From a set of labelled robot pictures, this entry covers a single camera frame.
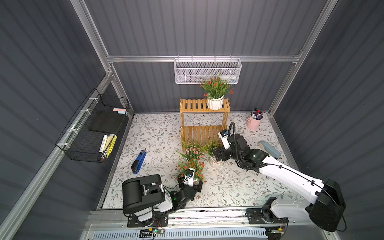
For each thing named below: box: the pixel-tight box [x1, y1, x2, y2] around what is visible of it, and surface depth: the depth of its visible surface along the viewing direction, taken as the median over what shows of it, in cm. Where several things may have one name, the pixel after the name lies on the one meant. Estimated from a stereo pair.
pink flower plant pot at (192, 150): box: [177, 139, 206, 160], surface depth 84 cm
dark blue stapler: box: [131, 150, 147, 175], surface depth 93 cm
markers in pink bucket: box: [250, 107, 264, 120], surface depth 104 cm
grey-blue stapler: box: [258, 140, 282, 159], surface depth 96 cm
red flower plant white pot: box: [199, 76, 235, 111], surface depth 80 cm
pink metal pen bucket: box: [246, 112, 264, 130], surface depth 110 cm
